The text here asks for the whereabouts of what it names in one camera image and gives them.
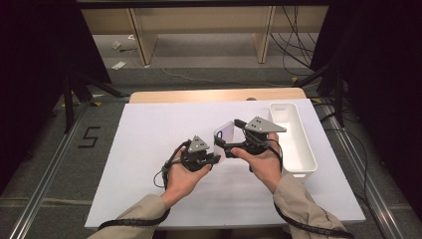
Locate iridescent phone case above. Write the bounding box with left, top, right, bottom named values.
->
left=213, top=120, right=236, bottom=163

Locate white foam board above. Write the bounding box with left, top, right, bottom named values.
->
left=84, top=99, right=366, bottom=230

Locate aluminium floor rail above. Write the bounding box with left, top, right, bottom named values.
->
left=317, top=98, right=406, bottom=239
left=8, top=94, right=130, bottom=239

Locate person's right hand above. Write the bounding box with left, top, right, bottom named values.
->
left=230, top=132, right=284, bottom=195

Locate black curtain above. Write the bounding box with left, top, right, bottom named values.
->
left=310, top=0, right=422, bottom=213
left=0, top=0, right=112, bottom=197

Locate black tripod stand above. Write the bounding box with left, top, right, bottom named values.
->
left=61, top=71, right=125, bottom=133
left=293, top=58, right=347, bottom=128

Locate light wooden table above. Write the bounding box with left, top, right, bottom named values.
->
left=128, top=87, right=308, bottom=105

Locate person's left hand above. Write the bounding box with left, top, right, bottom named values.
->
left=161, top=145, right=213, bottom=208

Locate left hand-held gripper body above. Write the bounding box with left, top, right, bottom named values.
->
left=180, top=134, right=217, bottom=173

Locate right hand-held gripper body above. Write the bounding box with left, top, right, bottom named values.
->
left=238, top=116, right=288, bottom=156

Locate bundle of black cables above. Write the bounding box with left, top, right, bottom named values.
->
left=270, top=4, right=319, bottom=79

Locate light wooden shelf unit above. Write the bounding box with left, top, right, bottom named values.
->
left=77, top=0, right=329, bottom=66

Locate white plastic container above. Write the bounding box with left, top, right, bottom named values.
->
left=268, top=102, right=318, bottom=179

